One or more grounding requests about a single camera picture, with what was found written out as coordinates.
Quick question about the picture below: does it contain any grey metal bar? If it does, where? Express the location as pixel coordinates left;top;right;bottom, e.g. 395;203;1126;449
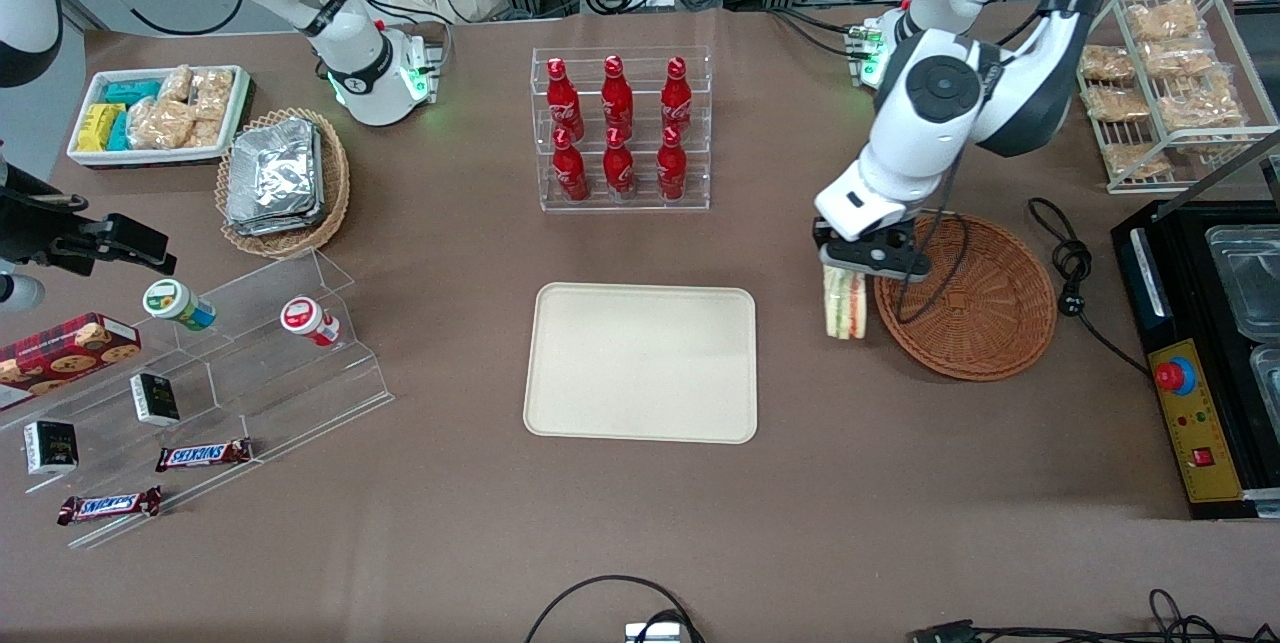
1158;127;1280;222

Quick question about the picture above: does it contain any small black box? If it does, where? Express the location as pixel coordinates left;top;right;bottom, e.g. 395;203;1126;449
23;419;80;477
129;372;182;428

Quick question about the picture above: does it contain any clear plastic food container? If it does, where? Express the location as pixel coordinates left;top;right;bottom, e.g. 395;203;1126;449
1205;223;1280;341
1250;343;1280;416

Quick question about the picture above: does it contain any white rectangular snack tray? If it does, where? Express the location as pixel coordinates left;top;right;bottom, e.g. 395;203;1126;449
66;65;252;168

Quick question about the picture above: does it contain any red cola bottle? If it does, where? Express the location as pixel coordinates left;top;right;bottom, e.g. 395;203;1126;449
660;55;694;134
601;54;636;136
551;127;590;203
656;125;690;202
602;126;637;200
546;57;584;139

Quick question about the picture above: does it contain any snickers chocolate bar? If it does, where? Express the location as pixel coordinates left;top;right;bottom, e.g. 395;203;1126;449
56;485;163;527
154;437;254;474

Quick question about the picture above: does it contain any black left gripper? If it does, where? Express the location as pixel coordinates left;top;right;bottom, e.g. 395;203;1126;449
812;218;933;286

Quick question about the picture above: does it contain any beige rectangular tray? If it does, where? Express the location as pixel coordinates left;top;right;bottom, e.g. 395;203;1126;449
523;282;759;445

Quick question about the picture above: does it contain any clear acrylic bottle rack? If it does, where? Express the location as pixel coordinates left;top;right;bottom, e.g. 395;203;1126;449
530;46;712;214

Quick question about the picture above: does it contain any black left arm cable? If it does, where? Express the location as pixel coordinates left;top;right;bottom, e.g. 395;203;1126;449
893;0;1113;326

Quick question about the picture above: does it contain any red cookie box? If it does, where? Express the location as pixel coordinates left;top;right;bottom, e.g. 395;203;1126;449
0;312;143;415

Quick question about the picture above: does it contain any clear acrylic stepped display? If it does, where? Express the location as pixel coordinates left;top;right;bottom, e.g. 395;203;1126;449
0;247;395;552

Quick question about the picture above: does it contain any silver foil pack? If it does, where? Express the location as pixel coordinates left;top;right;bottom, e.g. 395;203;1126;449
224;207;327;238
227;117;321;224

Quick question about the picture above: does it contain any black looped cable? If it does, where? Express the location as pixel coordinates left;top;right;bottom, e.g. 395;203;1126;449
524;574;707;643

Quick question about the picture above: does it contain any black sealing machine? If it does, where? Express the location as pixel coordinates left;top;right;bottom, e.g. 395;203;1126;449
1111;198;1280;522

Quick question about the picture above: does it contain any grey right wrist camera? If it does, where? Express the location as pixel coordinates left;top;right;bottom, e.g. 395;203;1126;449
0;273;47;313

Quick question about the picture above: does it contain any brown round wicker basket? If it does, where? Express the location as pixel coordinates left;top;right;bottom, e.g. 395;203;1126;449
874;213;1059;383

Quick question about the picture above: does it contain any black cable with connector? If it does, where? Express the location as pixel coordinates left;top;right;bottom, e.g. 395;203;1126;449
908;587;1280;643

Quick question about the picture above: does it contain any green lid yogurt cup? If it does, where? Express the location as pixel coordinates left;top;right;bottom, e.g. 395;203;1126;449
142;278;217;332

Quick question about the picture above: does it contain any bagged crispy snack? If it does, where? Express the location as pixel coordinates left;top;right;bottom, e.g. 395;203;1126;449
1079;45;1137;85
1125;0;1206;44
1142;37;1217;82
1158;81;1247;131
1084;85;1152;123
1104;142;1172;180

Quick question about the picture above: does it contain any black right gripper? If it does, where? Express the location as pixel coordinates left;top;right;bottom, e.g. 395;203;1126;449
0;161;177;276

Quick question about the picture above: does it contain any red lid yogurt cup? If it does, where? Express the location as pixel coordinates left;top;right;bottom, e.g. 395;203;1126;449
279;295;342;348

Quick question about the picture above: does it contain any tan oval wicker basket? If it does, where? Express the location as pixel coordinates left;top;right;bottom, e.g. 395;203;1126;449
214;107;352;260

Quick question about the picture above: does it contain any yellow snack pack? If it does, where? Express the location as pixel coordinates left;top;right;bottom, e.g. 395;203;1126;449
76;103;126;153

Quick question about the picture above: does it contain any black power cable with plug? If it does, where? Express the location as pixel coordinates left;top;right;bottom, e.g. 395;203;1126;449
1028;197;1153;376

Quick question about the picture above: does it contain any triangle sandwich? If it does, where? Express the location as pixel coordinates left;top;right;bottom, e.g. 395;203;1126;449
822;266;869;342

